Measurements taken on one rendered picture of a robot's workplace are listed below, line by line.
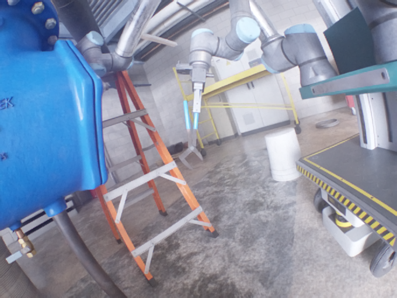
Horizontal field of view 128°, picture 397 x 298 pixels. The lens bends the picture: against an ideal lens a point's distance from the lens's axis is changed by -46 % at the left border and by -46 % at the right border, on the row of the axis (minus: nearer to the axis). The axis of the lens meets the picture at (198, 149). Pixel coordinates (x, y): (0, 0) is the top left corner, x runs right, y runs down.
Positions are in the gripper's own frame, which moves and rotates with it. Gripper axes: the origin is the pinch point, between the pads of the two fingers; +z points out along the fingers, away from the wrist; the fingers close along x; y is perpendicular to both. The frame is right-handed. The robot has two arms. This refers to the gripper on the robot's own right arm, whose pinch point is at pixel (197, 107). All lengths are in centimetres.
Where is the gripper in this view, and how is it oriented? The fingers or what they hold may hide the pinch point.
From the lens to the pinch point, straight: 66.3
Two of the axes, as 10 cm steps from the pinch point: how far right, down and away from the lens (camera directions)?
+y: 10.0, 0.7, 0.1
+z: -0.7, 10.0, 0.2
